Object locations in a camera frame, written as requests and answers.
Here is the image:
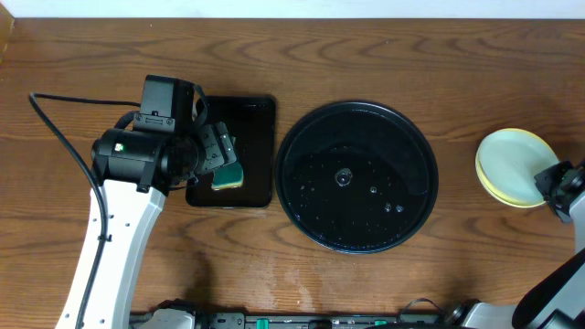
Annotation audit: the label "light blue plate top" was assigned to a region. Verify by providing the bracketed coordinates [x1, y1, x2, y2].
[475, 128, 560, 207]

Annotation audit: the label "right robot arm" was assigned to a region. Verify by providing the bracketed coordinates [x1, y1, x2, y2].
[511, 161, 584, 328]

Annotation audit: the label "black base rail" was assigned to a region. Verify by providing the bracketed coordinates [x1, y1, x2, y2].
[130, 297, 517, 329]

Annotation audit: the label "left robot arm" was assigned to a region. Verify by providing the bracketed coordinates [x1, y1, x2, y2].
[58, 122, 236, 328]

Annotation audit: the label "black rectangular tray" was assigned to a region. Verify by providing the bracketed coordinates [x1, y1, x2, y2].
[186, 96, 277, 207]

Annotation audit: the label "yellow plate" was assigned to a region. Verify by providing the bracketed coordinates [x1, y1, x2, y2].
[474, 127, 560, 210]

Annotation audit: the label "black round tray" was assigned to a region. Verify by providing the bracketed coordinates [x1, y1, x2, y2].
[274, 101, 439, 254]

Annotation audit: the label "green sponge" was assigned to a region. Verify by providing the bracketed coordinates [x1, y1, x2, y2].
[211, 147, 244, 191]

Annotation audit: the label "left black cable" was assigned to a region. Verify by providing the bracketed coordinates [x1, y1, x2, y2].
[28, 92, 143, 243]

